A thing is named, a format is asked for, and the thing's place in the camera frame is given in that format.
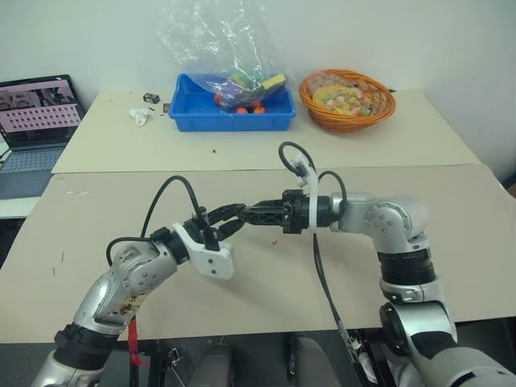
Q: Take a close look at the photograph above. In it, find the red strap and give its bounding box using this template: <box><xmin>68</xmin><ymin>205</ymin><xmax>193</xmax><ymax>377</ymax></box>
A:
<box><xmin>127</xmin><ymin>316</ymin><xmax>149</xmax><ymax>368</ymax></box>

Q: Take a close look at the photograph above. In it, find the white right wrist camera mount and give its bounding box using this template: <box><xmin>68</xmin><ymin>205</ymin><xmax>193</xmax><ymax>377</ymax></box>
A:
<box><xmin>289</xmin><ymin>152</ymin><xmax>321</xmax><ymax>235</ymax></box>

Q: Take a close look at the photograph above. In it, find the clear plastic bag of toys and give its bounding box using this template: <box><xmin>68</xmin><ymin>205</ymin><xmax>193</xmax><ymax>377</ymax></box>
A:
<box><xmin>156</xmin><ymin>0</ymin><xmax>292</xmax><ymax>115</ymax></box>

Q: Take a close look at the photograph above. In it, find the black hanging cable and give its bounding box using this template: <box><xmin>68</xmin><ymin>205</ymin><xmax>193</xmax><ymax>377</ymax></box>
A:
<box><xmin>311</xmin><ymin>231</ymin><xmax>364</xmax><ymax>366</ymax></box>

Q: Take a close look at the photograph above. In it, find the open grey laptop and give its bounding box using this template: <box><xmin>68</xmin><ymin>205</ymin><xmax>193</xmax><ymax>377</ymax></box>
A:
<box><xmin>0</xmin><ymin>73</ymin><xmax>86</xmax><ymax>201</ymax></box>

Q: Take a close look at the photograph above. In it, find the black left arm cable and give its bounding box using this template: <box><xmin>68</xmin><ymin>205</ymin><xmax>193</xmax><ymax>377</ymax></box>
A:
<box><xmin>106</xmin><ymin>174</ymin><xmax>210</xmax><ymax>268</ymax></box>

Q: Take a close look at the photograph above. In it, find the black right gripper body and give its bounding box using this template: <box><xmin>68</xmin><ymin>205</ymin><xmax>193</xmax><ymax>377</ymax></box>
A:
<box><xmin>281</xmin><ymin>188</ymin><xmax>314</xmax><ymax>235</ymax></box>

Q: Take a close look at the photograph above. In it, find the black table frame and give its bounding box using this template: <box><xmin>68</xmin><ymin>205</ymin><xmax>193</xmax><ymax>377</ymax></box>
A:
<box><xmin>119</xmin><ymin>328</ymin><xmax>404</xmax><ymax>387</ymax></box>

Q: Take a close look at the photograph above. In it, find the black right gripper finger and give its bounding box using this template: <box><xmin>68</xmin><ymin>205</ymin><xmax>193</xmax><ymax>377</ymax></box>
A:
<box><xmin>248</xmin><ymin>198</ymin><xmax>285</xmax><ymax>212</ymax></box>
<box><xmin>238</xmin><ymin>208</ymin><xmax>285</xmax><ymax>228</ymax></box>

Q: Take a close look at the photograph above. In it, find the bagged colourful toy food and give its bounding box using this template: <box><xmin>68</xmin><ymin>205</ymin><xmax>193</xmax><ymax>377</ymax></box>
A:
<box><xmin>310</xmin><ymin>73</ymin><xmax>385</xmax><ymax>119</ymax></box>

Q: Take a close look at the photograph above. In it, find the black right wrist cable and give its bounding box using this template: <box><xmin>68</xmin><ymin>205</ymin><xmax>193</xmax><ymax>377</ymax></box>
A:
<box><xmin>277</xmin><ymin>140</ymin><xmax>348</xmax><ymax>215</ymax></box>

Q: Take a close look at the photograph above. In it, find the orange woven basket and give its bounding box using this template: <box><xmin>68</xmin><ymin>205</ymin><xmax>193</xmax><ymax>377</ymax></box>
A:
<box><xmin>298</xmin><ymin>69</ymin><xmax>397</xmax><ymax>134</ymax></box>

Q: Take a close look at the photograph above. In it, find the blue plastic bin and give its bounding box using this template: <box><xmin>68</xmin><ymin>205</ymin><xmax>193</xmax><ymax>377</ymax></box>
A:
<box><xmin>168</xmin><ymin>73</ymin><xmax>298</xmax><ymax>132</ymax></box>

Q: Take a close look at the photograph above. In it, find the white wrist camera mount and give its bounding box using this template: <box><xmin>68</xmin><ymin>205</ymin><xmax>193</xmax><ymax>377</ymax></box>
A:
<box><xmin>289</xmin><ymin>152</ymin><xmax>321</xmax><ymax>235</ymax></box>
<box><xmin>172</xmin><ymin>221</ymin><xmax>236</xmax><ymax>281</ymax></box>

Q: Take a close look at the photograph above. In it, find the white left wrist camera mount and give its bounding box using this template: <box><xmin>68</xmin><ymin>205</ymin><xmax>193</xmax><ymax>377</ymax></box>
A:
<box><xmin>172</xmin><ymin>221</ymin><xmax>236</xmax><ymax>281</ymax></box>

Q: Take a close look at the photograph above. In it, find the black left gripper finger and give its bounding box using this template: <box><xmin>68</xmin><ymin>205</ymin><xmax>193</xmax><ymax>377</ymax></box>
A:
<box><xmin>216</xmin><ymin>219</ymin><xmax>243</xmax><ymax>240</ymax></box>
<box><xmin>206</xmin><ymin>203</ymin><xmax>247</xmax><ymax>225</ymax></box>

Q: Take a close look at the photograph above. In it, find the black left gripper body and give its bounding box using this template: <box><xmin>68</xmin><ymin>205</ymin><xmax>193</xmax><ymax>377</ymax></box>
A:
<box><xmin>183</xmin><ymin>208</ymin><xmax>222</xmax><ymax>252</ymax></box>

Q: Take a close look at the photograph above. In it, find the crumpled white tissue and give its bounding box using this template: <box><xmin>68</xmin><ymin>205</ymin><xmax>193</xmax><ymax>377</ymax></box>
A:
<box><xmin>128</xmin><ymin>106</ymin><xmax>152</xmax><ymax>127</ymax></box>

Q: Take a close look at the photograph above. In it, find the dark grey rounded shape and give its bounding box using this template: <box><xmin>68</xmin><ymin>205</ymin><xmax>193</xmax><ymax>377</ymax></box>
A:
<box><xmin>289</xmin><ymin>334</ymin><xmax>342</xmax><ymax>387</ymax></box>

